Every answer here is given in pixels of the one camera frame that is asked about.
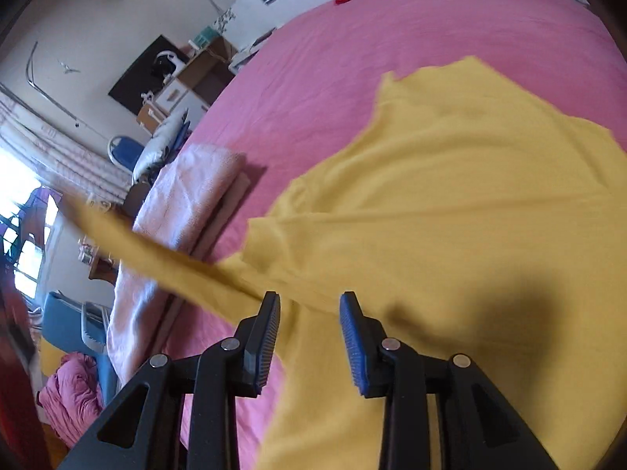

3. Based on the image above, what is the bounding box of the yellow long-sleeve sweater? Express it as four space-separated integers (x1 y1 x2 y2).
71 57 626 469

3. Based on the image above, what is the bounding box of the crumpled pink blanket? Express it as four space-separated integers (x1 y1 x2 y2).
38 352 104 448

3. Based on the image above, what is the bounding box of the folded light pink garment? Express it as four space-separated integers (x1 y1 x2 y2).
106 145 251 384

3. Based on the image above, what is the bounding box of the white pillow on chair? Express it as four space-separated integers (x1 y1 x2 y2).
132 109 188 184

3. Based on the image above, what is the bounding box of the blue chair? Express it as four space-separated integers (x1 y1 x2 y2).
107 136 143 172

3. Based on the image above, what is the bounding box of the wooden cabinet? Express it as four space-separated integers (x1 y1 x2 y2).
176 36 236 105

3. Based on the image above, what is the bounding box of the black wall panel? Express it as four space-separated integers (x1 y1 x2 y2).
109 35 189 116

